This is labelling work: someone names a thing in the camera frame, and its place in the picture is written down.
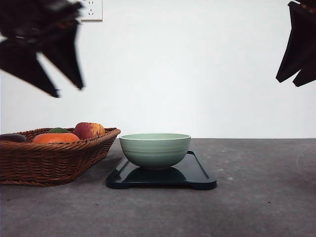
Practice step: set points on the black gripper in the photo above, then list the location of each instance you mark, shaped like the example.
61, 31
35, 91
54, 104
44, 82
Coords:
300, 52
33, 25

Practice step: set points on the light green ceramic bowl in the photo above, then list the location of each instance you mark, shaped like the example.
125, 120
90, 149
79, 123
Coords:
155, 150

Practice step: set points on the brown woven wicker basket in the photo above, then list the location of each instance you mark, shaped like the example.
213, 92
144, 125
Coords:
52, 164

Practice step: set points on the green avocado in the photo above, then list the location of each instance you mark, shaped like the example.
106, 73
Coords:
58, 130

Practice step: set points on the orange tangerine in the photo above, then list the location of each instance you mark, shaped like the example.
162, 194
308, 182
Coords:
55, 137

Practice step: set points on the red yellow apple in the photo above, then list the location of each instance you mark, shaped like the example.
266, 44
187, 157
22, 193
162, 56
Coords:
89, 129

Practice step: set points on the dark purple fruit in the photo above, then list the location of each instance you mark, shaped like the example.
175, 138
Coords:
12, 137

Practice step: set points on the dark blue rectangular tray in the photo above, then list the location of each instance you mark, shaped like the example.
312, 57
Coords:
190, 174

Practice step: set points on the white wall socket left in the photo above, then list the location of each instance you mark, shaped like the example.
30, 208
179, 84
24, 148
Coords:
92, 11

